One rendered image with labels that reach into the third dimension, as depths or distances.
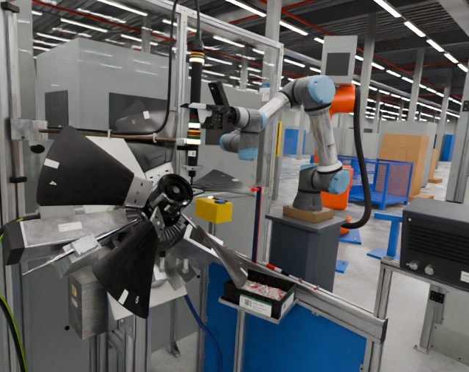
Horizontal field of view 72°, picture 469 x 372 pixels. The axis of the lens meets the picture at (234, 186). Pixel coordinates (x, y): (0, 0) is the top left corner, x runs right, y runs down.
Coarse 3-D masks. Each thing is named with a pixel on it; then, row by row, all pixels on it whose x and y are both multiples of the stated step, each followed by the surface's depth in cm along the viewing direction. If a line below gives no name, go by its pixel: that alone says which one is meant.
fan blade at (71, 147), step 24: (72, 144) 88; (96, 144) 91; (48, 168) 85; (72, 168) 88; (96, 168) 91; (120, 168) 94; (48, 192) 85; (72, 192) 89; (96, 192) 92; (120, 192) 95
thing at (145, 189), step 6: (138, 180) 97; (144, 180) 98; (132, 186) 97; (138, 186) 98; (144, 186) 99; (150, 186) 99; (132, 192) 98; (144, 192) 99; (126, 198) 97; (132, 198) 98; (138, 198) 99; (144, 198) 100; (132, 204) 99; (138, 204) 100; (144, 204) 100
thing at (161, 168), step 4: (164, 164) 108; (168, 164) 107; (156, 168) 108; (160, 168) 108; (164, 168) 107; (168, 168) 107; (148, 172) 108; (152, 172) 108; (156, 172) 107; (160, 172) 107; (164, 172) 107; (168, 172) 106; (172, 172) 106; (148, 176) 107; (156, 176) 107; (160, 176) 107; (152, 180) 107; (156, 180) 106
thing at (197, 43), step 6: (198, 30) 101; (198, 36) 101; (192, 42) 101; (198, 42) 100; (192, 48) 101; (198, 48) 100; (192, 150) 106; (192, 156) 106; (192, 162) 106; (192, 174) 108
